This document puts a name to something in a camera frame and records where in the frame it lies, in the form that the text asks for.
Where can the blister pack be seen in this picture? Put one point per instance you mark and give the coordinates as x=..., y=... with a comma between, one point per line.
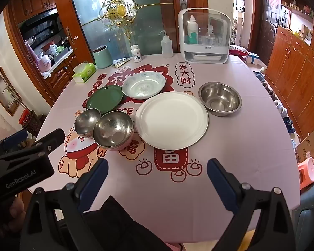
x=121, y=62

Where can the steel bowl with pink outside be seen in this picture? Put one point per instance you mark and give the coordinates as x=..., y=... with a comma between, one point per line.
x=112, y=129

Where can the white sterilizer cabinet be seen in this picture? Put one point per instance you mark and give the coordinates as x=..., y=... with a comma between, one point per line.
x=225, y=31

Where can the large steel bowl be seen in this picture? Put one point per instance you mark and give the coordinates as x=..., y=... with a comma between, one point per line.
x=219, y=99

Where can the person's left hand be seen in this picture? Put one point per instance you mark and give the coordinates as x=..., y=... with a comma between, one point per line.
x=15, y=210

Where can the row of shoes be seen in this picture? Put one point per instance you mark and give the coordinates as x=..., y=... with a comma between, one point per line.
x=274, y=99

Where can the pink plastic stool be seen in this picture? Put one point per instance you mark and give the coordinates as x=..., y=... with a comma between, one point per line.
x=307, y=172

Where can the dark entrance door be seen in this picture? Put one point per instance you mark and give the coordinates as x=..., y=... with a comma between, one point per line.
x=268, y=23

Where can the wooden kitchen cabinet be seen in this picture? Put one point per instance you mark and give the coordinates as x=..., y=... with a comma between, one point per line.
x=61, y=75

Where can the dark cloth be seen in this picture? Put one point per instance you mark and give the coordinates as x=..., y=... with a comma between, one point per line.
x=136, y=222

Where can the cardboard box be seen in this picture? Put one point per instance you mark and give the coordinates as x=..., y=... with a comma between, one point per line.
x=311, y=143

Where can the blue chair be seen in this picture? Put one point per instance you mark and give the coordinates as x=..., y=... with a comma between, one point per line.
x=310, y=214

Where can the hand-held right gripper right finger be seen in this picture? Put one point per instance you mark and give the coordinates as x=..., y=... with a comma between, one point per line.
x=219, y=177

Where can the pale green canister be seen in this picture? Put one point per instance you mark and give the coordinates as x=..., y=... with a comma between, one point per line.
x=102, y=58

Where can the pink white rice cooker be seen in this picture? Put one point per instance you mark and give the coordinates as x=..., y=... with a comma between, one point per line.
x=43, y=63

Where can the clear squeeze bottle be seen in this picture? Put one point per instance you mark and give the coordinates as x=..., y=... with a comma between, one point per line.
x=167, y=45

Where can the red basket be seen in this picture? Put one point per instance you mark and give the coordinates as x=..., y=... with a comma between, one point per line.
x=25, y=117

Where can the green plate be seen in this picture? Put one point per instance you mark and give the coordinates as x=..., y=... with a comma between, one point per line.
x=102, y=98

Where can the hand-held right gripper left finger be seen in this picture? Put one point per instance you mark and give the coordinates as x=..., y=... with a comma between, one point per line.
x=100, y=172

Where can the pink printed tablecloth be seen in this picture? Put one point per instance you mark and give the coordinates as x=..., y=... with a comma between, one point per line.
x=225, y=141

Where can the white pill bottle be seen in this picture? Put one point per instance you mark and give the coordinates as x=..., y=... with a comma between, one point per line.
x=136, y=53

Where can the wooden wall cabinets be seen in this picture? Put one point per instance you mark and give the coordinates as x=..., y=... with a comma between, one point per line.
x=298, y=70

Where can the glass door with gold ornament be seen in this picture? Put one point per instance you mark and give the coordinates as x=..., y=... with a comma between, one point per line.
x=146, y=31

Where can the white bottle with teal label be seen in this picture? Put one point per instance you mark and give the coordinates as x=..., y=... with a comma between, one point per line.
x=192, y=30

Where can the clear glass bottle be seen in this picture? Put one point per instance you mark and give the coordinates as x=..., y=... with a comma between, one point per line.
x=210, y=38

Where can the green tissue box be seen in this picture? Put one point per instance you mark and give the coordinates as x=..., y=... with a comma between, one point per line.
x=85, y=72

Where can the large white plate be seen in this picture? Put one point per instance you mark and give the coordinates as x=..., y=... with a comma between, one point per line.
x=170, y=120

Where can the small steel bowl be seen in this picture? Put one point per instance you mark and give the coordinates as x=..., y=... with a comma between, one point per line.
x=85, y=121

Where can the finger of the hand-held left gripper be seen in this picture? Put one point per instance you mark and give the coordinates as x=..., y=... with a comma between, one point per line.
x=51, y=138
x=14, y=138

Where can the white blue patterned plate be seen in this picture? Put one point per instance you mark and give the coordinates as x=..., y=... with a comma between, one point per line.
x=144, y=85

